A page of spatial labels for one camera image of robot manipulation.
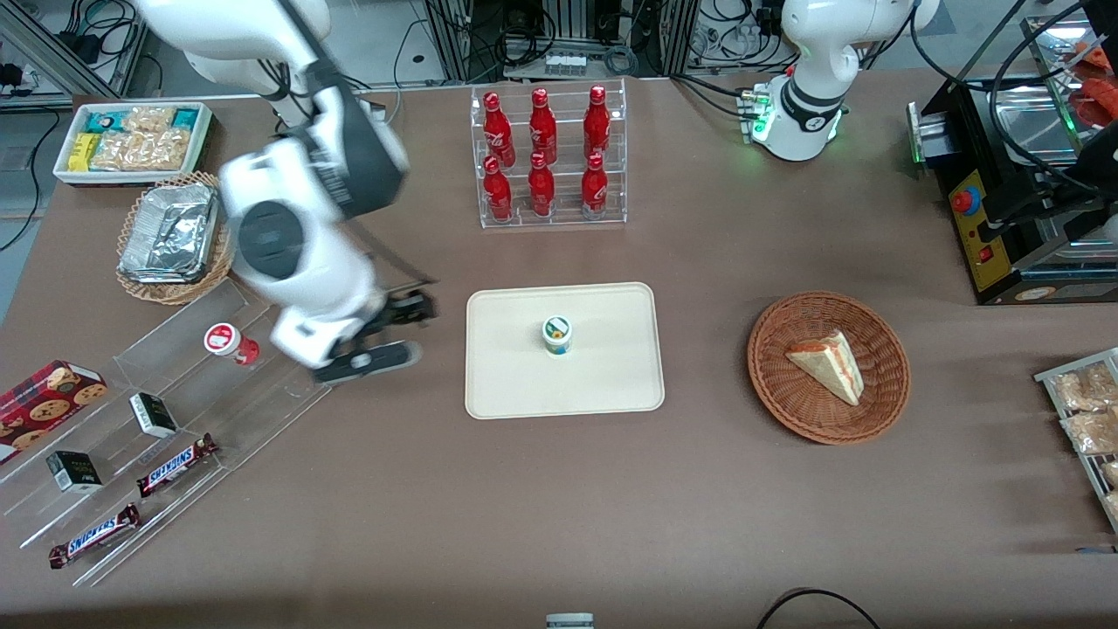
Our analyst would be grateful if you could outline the white rectangular snack bin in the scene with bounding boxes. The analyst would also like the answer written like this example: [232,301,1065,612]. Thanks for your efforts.
[52,101,213,187]

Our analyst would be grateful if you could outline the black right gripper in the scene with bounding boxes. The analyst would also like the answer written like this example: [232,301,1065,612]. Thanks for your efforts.
[365,292,439,333]

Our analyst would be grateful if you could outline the red cookie box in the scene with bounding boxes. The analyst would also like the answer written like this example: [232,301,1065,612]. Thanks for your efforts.
[0,360,109,448]

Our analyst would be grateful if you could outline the clear bag of crackers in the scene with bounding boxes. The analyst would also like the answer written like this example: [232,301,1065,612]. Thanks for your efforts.
[1061,411,1118,455]
[1051,363,1118,411]

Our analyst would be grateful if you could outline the large clear cracker bag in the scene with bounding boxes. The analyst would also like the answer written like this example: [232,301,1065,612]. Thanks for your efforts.
[91,129,190,172]

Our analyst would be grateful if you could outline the black machine with yellow panel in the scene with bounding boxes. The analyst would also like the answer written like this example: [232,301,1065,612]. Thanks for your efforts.
[908,74,1118,307]

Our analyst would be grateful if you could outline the small black box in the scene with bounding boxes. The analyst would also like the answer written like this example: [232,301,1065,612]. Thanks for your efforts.
[129,392,179,439]
[45,451,103,494]

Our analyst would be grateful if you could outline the wrapped triangle sandwich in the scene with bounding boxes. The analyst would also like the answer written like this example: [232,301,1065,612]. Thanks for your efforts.
[784,329,866,407]

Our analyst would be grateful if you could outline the stacked foil containers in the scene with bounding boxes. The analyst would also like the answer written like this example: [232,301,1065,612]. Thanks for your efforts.
[118,183,221,285]

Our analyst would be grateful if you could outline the beige plastic tray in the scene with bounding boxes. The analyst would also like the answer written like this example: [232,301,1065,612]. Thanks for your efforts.
[465,281,666,421]

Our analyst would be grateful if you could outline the round brown wicker basket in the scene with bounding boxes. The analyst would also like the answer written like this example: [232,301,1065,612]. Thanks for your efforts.
[747,291,911,446]

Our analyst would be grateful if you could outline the clear acrylic stepped display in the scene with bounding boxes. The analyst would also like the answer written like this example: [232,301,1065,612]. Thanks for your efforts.
[0,278,335,588]

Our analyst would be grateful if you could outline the snickers bar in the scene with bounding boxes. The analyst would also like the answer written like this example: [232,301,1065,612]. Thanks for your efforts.
[136,434,219,499]
[48,503,141,570]

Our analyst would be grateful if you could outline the red gum bottle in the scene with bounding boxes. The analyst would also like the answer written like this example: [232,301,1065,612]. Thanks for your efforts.
[204,322,261,366]

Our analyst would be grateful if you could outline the light wicker basket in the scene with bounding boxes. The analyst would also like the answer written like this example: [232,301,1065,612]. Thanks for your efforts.
[115,171,238,306]

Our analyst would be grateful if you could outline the black cable loop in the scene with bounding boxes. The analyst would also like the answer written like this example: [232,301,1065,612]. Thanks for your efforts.
[756,589,883,629]

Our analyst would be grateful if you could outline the clear acrylic bottle rack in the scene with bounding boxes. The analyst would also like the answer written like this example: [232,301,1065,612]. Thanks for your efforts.
[470,78,628,231]

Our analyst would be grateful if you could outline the red cola bottle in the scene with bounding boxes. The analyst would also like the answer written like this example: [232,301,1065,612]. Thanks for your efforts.
[581,153,609,215]
[483,91,516,167]
[482,156,514,222]
[528,152,556,217]
[529,87,558,165]
[583,85,611,160]

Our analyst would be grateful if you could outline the tray of packaged snacks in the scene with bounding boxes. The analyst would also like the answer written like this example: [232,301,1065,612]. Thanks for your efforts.
[1035,348,1118,534]

